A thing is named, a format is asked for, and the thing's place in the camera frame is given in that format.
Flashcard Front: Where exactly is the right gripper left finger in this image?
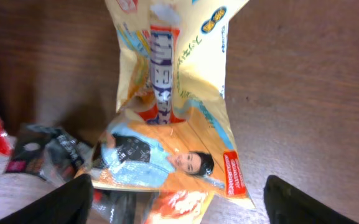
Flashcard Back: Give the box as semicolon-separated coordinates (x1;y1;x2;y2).
0;174;94;224

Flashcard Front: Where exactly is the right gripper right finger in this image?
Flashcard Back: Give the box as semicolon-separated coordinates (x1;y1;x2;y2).
264;175;357;224

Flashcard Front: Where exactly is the yellow snack bag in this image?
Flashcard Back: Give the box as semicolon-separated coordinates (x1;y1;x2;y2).
80;0;255;223

